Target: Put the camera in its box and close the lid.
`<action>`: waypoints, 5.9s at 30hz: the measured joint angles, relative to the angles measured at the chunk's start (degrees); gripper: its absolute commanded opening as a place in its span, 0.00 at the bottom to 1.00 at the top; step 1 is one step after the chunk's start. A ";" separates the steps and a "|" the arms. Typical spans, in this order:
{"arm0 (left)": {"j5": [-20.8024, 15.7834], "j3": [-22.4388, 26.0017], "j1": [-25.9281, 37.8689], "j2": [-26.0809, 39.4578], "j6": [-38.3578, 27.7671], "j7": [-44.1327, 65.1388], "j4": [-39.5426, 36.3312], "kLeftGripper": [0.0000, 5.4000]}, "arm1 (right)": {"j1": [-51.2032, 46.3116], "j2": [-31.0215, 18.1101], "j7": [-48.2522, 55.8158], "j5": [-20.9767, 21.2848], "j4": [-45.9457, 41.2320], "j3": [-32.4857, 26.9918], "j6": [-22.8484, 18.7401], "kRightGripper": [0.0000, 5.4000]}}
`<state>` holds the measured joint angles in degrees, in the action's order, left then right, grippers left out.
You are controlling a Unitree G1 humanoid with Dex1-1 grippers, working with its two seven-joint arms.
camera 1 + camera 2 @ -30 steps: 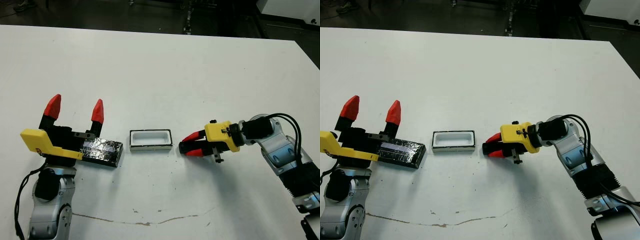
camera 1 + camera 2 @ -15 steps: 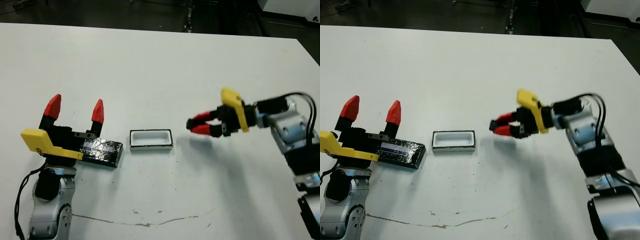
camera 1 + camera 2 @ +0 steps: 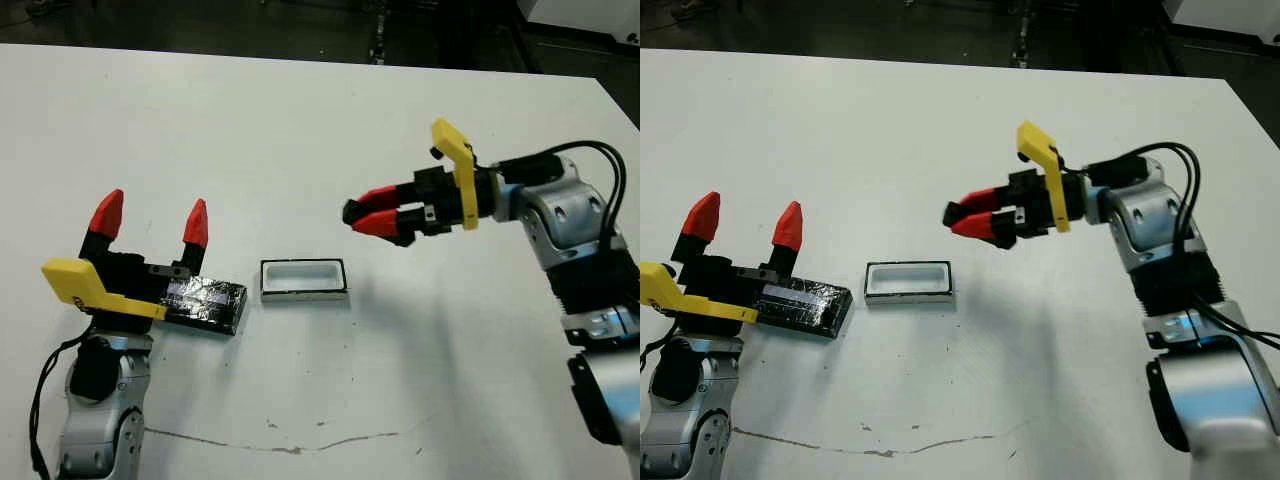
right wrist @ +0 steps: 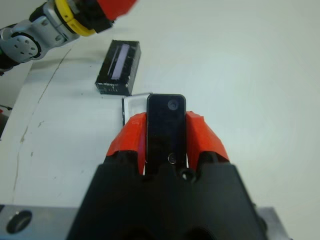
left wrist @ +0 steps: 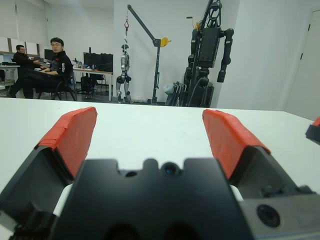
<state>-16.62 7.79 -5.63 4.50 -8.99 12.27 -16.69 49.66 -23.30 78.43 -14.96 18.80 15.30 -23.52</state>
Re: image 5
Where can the man black jacket glasses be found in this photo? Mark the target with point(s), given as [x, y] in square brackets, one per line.
[61, 66]

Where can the black office chair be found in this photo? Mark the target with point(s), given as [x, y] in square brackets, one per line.
[67, 86]

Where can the grey door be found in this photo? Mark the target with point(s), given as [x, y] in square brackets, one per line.
[312, 75]

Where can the grey hoist crane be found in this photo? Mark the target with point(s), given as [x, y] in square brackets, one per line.
[157, 70]

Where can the white office desk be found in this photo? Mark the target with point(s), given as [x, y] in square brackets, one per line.
[92, 71]

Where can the black computer monitor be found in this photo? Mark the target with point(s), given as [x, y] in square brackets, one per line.
[48, 54]
[92, 59]
[107, 62]

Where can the seated man dark clothes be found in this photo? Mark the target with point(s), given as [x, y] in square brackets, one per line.
[21, 57]

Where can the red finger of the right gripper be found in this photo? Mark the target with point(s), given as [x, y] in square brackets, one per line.
[315, 132]

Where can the black computer tower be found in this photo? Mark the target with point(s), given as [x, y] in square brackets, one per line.
[87, 83]

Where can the large black humanoid robot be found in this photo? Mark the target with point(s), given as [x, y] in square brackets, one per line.
[210, 50]

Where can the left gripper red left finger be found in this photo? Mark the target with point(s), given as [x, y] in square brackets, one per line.
[67, 140]

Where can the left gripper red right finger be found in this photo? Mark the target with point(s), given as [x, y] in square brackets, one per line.
[232, 140]

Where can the silver humanoid robot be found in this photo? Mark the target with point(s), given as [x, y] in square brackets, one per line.
[124, 61]

